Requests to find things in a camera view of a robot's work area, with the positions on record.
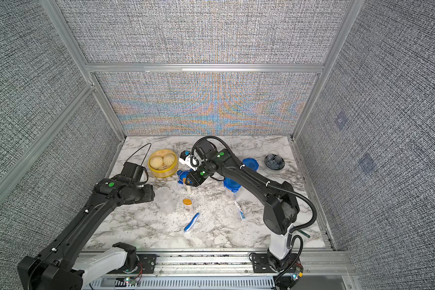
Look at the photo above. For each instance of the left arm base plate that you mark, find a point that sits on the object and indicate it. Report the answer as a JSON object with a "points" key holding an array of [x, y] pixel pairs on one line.
{"points": [[146, 265]]}

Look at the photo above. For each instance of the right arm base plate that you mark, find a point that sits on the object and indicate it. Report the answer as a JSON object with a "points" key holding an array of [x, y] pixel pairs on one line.
{"points": [[263, 263]]}

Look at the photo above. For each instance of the orange cap bottle front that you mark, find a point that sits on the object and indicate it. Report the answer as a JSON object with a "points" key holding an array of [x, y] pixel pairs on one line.
{"points": [[188, 206]]}

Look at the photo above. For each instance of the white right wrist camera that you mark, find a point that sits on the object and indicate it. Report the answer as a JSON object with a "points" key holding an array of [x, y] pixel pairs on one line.
{"points": [[188, 159]]}

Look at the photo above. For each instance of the toothpaste tube vertical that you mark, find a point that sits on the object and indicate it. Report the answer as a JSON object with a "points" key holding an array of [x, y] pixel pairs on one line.
{"points": [[240, 212]]}

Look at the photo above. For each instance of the blue toothbrush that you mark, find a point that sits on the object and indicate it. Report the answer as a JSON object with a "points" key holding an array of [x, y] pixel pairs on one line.
{"points": [[191, 224]]}

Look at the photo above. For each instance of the grey bowl with stones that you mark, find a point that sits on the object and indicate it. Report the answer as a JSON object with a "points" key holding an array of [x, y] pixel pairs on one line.
{"points": [[274, 162]]}

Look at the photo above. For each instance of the cream bun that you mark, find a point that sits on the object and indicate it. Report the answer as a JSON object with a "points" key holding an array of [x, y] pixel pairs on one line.
{"points": [[156, 162], [169, 160]]}

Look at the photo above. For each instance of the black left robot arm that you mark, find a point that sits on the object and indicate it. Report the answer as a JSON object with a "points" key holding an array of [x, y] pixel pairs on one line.
{"points": [[56, 268]]}

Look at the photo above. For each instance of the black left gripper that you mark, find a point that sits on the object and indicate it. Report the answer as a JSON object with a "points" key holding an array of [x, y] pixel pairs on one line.
{"points": [[149, 194]]}

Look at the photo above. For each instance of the right cream bun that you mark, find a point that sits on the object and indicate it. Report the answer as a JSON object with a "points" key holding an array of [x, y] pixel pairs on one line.
{"points": [[169, 160]]}

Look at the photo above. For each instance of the blue lid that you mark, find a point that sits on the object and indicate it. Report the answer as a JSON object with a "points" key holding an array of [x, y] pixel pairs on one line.
{"points": [[231, 185], [251, 163], [182, 177]]}

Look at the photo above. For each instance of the aluminium front rail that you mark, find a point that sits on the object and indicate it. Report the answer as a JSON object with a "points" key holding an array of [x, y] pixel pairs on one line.
{"points": [[238, 262]]}

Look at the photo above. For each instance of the left cream bun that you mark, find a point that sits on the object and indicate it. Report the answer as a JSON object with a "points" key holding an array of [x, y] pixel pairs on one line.
{"points": [[156, 162]]}

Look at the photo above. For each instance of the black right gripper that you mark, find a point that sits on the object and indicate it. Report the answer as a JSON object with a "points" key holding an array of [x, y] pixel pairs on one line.
{"points": [[197, 180]]}

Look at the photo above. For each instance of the green handled fork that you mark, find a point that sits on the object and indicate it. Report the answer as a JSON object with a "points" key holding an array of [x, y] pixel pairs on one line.
{"points": [[304, 233]]}

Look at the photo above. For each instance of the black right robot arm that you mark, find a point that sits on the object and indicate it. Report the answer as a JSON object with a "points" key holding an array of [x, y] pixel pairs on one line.
{"points": [[285, 211]]}

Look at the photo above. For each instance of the yellow steamer basket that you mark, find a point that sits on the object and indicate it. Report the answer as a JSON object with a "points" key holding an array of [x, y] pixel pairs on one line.
{"points": [[165, 172]]}

